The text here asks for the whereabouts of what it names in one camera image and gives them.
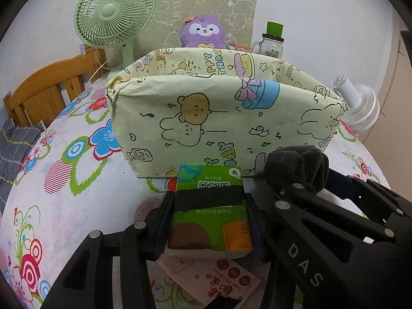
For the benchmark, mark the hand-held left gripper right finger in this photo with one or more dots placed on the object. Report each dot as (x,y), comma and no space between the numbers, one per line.
(257,231)

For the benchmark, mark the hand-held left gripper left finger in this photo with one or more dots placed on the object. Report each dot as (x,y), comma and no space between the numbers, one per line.
(164,219)

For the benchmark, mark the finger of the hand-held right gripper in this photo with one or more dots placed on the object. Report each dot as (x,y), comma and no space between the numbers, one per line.
(302,264)
(370,199)

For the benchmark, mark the tissue packet with black band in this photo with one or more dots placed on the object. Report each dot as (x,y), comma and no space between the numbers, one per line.
(206,228)

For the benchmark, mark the dark grey cloth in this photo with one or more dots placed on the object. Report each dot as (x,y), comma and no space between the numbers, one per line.
(299,164)

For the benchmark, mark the yellow cartoon storage box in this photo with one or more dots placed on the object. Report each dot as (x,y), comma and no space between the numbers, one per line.
(209,109)

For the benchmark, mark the white red printed packet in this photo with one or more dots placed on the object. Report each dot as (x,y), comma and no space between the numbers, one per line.
(219,276)

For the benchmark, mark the white standing fan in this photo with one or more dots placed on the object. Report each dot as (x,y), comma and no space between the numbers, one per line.
(360,106)

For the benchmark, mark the beige door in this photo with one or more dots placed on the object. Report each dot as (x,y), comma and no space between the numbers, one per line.
(404,70)

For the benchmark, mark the grey plaid blanket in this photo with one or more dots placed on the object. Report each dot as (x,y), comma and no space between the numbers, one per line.
(16,148)

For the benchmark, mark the glass jar with green lid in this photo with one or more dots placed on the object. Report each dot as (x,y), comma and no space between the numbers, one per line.
(272,46)

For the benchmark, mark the purple plush toy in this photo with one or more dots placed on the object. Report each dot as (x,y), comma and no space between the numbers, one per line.
(202,30)

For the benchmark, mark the green cartoon printed board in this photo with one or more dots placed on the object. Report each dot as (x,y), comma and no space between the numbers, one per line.
(167,16)

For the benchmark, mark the green desk fan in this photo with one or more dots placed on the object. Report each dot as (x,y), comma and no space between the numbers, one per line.
(109,9)

